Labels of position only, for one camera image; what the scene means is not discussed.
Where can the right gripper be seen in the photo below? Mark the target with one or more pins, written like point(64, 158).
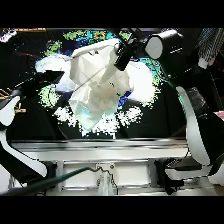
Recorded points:
point(124, 56)

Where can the white garment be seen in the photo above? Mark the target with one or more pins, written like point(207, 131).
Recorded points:
point(96, 96)

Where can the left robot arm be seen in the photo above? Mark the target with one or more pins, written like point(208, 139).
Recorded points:
point(9, 111)

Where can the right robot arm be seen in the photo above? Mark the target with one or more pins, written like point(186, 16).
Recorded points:
point(197, 133)

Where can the striped shirt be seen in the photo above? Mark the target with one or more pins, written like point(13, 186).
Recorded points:
point(212, 41)

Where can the silver frame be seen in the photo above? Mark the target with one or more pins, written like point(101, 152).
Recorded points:
point(100, 151)

